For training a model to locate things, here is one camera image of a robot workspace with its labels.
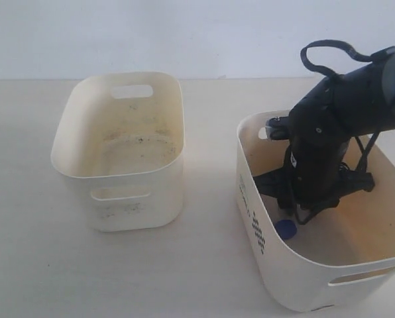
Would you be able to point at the blue capped tube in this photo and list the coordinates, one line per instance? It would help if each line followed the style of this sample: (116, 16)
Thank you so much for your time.
(286, 229)

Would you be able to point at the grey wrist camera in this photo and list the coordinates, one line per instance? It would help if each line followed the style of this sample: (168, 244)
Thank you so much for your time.
(277, 128)

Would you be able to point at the cream plastic bin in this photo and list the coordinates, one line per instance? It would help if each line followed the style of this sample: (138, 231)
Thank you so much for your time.
(119, 148)
(341, 256)

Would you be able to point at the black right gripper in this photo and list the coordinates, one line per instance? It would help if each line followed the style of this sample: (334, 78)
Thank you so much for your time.
(314, 177)

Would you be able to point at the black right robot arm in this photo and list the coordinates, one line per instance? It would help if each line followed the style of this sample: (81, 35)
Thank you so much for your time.
(319, 129)

